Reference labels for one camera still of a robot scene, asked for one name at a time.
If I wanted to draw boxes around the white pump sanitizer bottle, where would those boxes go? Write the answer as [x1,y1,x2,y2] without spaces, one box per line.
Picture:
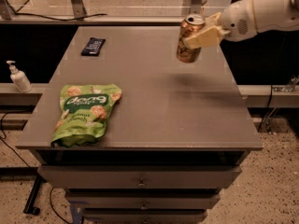
[7,61,32,92]

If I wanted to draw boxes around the black floor cable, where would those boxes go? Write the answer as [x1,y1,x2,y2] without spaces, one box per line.
[0,110,71,224]

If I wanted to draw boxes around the dark blue rxbar wrapper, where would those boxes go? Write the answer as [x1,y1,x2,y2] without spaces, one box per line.
[81,37,106,56]

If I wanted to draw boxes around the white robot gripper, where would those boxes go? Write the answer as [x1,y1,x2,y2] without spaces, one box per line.
[183,0,258,49]

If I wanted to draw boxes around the metal corner bracket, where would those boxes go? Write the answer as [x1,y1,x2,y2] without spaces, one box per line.
[281,76,299,92]

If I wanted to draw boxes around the green snack chip bag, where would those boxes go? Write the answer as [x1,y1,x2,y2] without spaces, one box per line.
[51,84,122,147]

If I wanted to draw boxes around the metal frame railing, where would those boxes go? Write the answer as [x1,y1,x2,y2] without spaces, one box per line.
[0,0,237,26]

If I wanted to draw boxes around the orange La Croix can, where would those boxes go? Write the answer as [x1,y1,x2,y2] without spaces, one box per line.
[177,13,206,63]

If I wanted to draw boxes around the grey drawer cabinet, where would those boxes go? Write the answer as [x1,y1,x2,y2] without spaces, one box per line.
[18,26,262,224]

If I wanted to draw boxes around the black cable on rail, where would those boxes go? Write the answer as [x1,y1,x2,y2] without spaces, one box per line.
[12,12,108,21]

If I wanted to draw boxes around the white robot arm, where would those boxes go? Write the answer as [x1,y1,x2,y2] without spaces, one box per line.
[183,0,299,49]

